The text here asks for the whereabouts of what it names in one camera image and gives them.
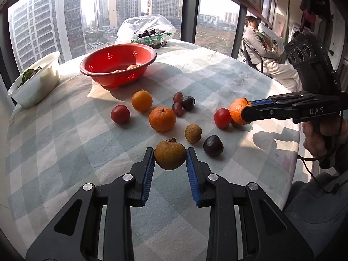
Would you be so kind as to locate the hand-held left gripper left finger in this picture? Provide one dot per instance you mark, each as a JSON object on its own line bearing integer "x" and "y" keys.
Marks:
{"x": 149, "y": 174}

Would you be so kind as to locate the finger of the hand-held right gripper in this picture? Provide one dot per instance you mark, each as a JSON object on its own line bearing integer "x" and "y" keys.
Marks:
{"x": 265, "y": 102}
{"x": 258, "y": 114}

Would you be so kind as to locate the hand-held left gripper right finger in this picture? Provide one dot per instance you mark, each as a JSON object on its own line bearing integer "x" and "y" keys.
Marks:
{"x": 193, "y": 176}

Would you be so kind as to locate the mandarin with green stem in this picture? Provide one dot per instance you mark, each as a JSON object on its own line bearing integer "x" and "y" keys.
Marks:
{"x": 237, "y": 111}

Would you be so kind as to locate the large brown round fruit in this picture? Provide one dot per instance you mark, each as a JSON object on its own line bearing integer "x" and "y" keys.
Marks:
{"x": 170, "y": 155}

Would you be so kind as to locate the dark purple plum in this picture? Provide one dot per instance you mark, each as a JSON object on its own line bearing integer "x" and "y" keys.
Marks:
{"x": 213, "y": 145}
{"x": 187, "y": 103}

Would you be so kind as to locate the small brown fruit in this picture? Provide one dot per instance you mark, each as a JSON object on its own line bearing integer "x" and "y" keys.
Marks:
{"x": 193, "y": 133}

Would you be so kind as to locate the large mandarin with stem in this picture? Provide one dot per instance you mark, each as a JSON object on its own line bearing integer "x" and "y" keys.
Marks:
{"x": 162, "y": 119}

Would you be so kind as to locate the oval red grape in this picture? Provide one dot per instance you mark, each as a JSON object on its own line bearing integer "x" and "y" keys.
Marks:
{"x": 177, "y": 109}

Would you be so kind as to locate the smooth small orange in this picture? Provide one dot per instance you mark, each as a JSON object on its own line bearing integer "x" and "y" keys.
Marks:
{"x": 142, "y": 101}

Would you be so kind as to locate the round red grape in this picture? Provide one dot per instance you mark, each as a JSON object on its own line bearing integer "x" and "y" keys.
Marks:
{"x": 178, "y": 97}

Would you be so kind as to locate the red plastic colander basket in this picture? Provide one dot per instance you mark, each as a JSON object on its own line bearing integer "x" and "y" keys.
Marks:
{"x": 119, "y": 81}

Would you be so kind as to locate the person's right hand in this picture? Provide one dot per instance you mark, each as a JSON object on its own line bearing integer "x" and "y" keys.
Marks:
{"x": 312, "y": 138}

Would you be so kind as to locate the metal chair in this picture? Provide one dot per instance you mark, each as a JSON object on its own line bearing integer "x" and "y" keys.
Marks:
{"x": 246, "y": 55}

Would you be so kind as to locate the hanging dark clothes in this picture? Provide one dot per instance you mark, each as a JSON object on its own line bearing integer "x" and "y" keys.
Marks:
{"x": 316, "y": 0}

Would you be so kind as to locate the person's grey trousers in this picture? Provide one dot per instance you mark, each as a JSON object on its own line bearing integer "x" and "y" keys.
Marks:
{"x": 318, "y": 212}

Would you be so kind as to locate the pile of dark cherries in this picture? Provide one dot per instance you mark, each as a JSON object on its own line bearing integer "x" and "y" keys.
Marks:
{"x": 148, "y": 34}

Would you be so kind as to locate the white plastic basin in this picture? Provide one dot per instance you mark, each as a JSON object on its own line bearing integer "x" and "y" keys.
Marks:
{"x": 40, "y": 87}

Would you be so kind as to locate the clear plastic bag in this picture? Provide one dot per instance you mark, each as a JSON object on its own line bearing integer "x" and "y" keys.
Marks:
{"x": 130, "y": 30}

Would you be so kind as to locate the green leafy vegetables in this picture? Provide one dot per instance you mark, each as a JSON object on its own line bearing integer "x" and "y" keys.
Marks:
{"x": 27, "y": 76}

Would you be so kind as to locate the dark window frame post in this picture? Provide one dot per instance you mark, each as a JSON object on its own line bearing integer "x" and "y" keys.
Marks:
{"x": 189, "y": 8}

